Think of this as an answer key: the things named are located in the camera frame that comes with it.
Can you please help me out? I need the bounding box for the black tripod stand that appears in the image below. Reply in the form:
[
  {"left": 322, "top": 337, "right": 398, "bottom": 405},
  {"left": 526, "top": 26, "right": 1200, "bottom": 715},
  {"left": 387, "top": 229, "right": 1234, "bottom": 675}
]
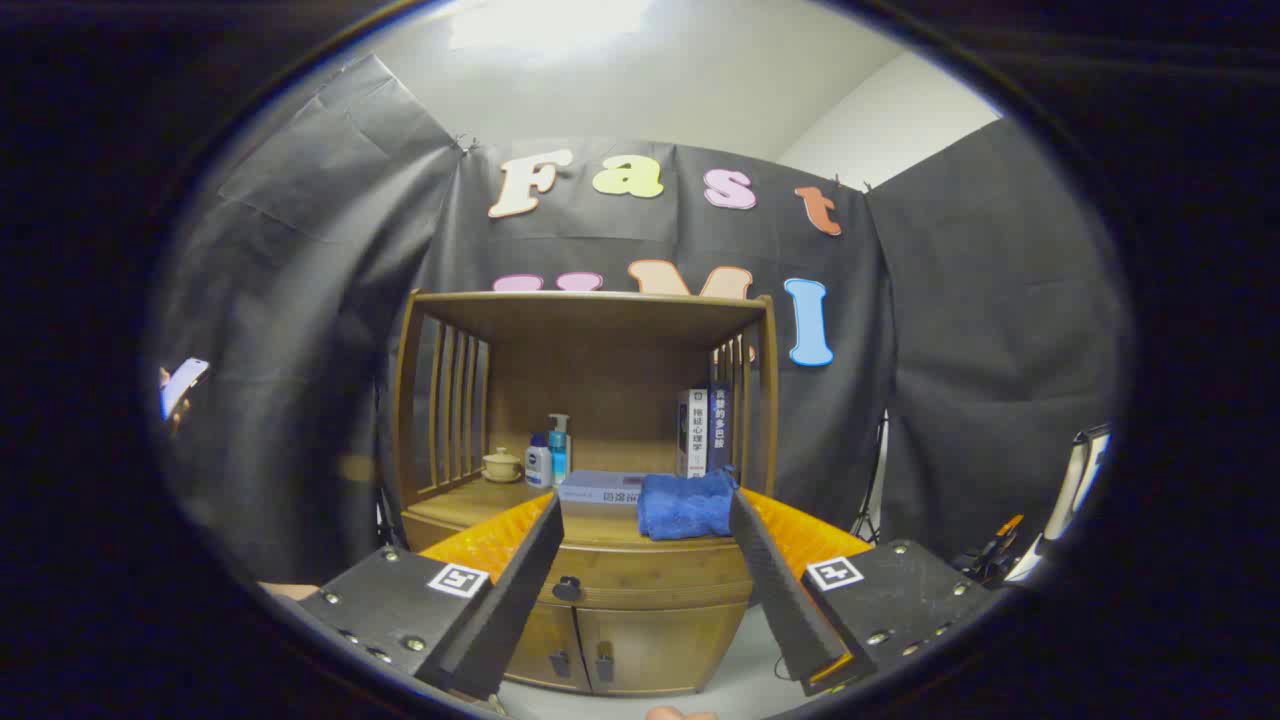
[{"left": 850, "top": 410, "right": 891, "bottom": 541}]

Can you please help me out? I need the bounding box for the wooden drawer with black knob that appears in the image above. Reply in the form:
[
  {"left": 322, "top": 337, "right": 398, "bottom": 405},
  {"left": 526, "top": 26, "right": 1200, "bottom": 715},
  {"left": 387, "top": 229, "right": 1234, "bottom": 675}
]
[{"left": 403, "top": 510, "right": 758, "bottom": 613}]

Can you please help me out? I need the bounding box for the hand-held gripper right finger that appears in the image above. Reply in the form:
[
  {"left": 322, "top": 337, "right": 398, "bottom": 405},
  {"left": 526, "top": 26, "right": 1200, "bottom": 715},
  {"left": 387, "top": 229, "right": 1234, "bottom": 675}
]
[{"left": 728, "top": 487, "right": 1001, "bottom": 698}]

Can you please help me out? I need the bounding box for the orange and black clamp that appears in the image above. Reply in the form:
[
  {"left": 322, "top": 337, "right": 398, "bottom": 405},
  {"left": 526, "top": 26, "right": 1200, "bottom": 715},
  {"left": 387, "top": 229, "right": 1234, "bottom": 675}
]
[{"left": 955, "top": 515, "right": 1026, "bottom": 586}]

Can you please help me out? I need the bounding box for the white book lying flat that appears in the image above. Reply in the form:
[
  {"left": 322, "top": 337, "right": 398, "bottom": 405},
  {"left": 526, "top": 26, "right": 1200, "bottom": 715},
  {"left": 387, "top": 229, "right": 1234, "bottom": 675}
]
[{"left": 557, "top": 470, "right": 649, "bottom": 506}]

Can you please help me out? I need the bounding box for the dark blue upright book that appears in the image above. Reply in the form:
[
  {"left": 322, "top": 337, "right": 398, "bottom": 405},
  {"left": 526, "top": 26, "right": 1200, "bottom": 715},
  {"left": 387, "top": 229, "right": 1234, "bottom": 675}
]
[{"left": 706, "top": 385, "right": 733, "bottom": 476}]

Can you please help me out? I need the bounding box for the blue pump bottle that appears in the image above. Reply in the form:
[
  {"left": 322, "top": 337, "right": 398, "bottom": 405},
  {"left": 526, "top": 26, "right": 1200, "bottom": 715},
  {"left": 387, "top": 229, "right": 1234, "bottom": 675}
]
[{"left": 546, "top": 413, "right": 573, "bottom": 486}]

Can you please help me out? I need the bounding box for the white phone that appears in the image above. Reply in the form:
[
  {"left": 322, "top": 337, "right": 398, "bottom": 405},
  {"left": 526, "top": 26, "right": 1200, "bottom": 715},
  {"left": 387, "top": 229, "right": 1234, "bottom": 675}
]
[{"left": 160, "top": 358, "right": 211, "bottom": 421}]

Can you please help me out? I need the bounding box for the wooden cabinet door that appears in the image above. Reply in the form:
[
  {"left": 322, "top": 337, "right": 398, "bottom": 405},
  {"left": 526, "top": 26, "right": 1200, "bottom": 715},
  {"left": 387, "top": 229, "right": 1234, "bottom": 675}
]
[
  {"left": 578, "top": 603, "right": 749, "bottom": 698},
  {"left": 505, "top": 603, "right": 591, "bottom": 693}
]

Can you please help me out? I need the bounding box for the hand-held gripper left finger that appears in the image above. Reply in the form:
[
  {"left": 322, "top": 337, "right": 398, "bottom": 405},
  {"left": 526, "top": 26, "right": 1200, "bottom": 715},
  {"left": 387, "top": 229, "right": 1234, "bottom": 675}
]
[{"left": 295, "top": 490, "right": 566, "bottom": 701}]

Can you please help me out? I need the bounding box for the white upright book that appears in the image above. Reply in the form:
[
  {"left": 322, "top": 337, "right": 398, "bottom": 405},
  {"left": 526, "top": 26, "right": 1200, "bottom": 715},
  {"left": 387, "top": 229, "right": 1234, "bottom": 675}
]
[{"left": 677, "top": 388, "right": 711, "bottom": 479}]

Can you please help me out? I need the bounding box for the wooden countertop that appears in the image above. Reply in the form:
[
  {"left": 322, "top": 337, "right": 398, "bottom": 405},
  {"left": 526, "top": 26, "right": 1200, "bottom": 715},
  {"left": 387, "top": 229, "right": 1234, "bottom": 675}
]
[{"left": 405, "top": 472, "right": 746, "bottom": 551}]

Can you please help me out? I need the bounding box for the white framed board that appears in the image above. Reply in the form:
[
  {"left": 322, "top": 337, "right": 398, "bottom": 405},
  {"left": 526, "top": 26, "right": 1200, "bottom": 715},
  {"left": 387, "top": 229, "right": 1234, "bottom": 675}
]
[{"left": 1005, "top": 425, "right": 1113, "bottom": 583}]

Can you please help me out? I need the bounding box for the wooden cabinet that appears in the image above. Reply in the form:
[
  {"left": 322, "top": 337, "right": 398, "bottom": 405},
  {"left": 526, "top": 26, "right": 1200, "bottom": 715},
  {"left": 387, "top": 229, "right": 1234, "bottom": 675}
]
[{"left": 390, "top": 288, "right": 781, "bottom": 698}]

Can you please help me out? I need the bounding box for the blue folded towel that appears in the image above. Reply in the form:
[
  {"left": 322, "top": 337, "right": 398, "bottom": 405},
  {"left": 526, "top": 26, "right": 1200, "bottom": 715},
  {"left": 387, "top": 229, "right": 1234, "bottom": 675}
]
[{"left": 638, "top": 468, "right": 739, "bottom": 541}]

